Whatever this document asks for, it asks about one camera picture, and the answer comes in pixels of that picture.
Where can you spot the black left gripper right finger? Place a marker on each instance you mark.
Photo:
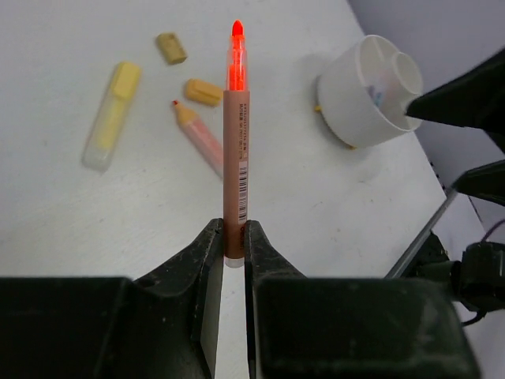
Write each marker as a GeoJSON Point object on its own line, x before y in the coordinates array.
{"type": "Point", "coordinates": [306, 327]}

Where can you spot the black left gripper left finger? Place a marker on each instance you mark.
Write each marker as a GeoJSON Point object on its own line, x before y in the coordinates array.
{"type": "Point", "coordinates": [164, 324]}

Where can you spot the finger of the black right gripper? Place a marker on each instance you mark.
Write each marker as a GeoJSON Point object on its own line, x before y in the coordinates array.
{"type": "Point", "coordinates": [486, 183]}
{"type": "Point", "coordinates": [474, 100]}

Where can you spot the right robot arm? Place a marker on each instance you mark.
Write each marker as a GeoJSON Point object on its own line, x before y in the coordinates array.
{"type": "Point", "coordinates": [476, 281]}

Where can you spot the white round desk organizer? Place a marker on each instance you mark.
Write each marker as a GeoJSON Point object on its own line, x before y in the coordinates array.
{"type": "Point", "coordinates": [364, 93]}

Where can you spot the yellow highlighter pen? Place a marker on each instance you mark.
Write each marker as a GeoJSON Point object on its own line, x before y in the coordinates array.
{"type": "Point", "coordinates": [111, 116]}

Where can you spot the tan eraser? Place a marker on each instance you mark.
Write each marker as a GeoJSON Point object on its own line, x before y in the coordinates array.
{"type": "Point", "coordinates": [171, 48]}

